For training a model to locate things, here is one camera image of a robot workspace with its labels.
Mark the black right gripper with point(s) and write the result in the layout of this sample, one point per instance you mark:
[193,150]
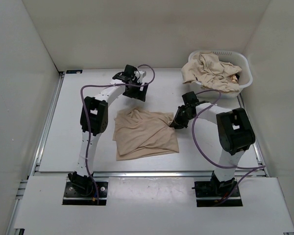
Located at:
[177,119]

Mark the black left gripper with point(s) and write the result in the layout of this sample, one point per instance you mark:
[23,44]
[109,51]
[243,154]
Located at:
[138,94]

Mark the beige trousers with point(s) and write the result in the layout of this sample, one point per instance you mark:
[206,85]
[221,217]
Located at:
[141,133]

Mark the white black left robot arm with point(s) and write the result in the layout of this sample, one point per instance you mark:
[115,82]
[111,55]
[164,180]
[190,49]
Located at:
[96,100]

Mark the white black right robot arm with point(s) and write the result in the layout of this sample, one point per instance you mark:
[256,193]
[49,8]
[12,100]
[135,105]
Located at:
[235,135]

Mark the beige clothes pile in basket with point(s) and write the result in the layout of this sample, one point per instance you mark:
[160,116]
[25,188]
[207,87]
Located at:
[206,68]

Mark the black corner label sticker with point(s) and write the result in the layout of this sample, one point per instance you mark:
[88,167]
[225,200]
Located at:
[74,71]

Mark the white laundry basket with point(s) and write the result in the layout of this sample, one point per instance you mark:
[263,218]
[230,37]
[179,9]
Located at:
[245,78]

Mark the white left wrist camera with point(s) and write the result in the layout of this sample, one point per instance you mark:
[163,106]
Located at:
[140,74]

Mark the aluminium right side rail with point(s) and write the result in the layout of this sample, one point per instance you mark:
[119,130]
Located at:
[256,148]

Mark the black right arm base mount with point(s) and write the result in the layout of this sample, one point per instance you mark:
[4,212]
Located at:
[206,197]

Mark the aluminium table edge rail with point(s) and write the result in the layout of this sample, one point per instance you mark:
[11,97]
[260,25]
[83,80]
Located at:
[106,174]

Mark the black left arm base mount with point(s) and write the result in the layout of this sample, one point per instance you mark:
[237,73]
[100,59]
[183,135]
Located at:
[89,197]

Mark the aluminium left side rail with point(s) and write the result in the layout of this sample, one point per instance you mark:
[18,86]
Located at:
[36,158]

